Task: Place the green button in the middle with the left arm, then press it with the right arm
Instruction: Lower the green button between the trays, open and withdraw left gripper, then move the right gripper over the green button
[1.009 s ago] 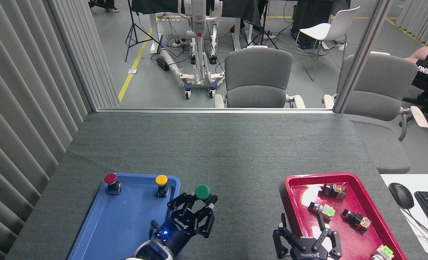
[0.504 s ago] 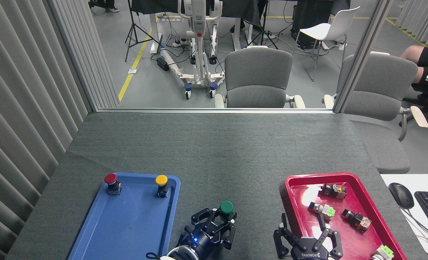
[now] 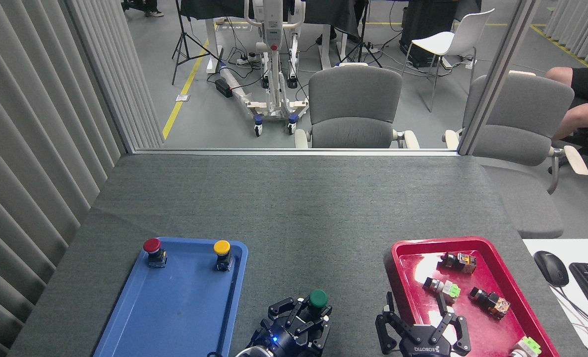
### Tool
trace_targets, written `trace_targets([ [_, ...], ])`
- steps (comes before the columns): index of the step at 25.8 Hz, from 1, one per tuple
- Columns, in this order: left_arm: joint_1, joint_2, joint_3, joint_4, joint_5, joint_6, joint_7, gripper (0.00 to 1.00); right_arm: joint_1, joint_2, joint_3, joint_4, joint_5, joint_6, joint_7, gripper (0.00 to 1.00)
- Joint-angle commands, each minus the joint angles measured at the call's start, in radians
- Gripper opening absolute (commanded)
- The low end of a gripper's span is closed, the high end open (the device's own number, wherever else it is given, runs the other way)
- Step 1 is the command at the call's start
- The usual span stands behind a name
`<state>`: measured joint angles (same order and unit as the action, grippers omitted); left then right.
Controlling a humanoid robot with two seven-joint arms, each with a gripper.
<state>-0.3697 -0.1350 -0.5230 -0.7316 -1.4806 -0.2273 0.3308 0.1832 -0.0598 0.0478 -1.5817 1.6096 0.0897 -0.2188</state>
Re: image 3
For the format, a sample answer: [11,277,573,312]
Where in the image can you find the blue plastic tray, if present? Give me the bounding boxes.
[93,237,248,357]

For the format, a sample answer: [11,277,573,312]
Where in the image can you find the yellow push button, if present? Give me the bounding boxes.
[213,240,234,272]

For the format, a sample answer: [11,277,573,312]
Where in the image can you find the grey switch with green block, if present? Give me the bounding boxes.
[423,277,461,304]

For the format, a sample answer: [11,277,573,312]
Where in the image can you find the black tripod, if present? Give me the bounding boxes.
[341,0,383,67]
[172,0,220,86]

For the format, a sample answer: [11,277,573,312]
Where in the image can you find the silver post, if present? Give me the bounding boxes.
[457,0,542,157]

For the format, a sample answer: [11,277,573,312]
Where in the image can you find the grey vertical blinds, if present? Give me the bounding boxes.
[0,0,163,357]

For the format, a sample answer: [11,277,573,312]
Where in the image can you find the grey office chair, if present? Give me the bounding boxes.
[294,63,420,149]
[443,71,588,239]

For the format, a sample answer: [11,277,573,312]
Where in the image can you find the white side table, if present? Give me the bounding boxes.
[522,239,588,357]

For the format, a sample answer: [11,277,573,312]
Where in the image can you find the white switch with green block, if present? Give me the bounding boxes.
[510,336,542,357]

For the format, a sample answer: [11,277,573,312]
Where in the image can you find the white wheeled stand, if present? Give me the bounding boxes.
[219,0,310,137]

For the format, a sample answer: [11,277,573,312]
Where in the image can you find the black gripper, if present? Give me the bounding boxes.
[247,297,333,357]
[376,292,471,357]

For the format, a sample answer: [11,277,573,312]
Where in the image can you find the white plastic chair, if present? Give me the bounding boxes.
[402,8,495,113]

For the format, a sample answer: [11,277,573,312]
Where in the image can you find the black cabinet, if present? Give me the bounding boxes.
[400,0,482,67]

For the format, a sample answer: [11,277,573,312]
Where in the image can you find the black switch with orange block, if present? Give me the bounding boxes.
[469,287,511,319]
[440,251,477,275]

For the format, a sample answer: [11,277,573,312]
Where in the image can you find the red push button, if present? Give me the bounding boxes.
[143,238,168,268]

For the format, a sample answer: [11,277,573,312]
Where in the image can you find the person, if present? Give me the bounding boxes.
[545,49,588,140]

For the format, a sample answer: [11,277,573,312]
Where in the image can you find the black computer mouse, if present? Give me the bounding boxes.
[533,250,570,288]

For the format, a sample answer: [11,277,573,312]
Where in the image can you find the red plastic tray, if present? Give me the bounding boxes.
[391,237,560,357]

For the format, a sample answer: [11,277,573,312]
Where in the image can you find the green push button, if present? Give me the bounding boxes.
[308,289,329,319]

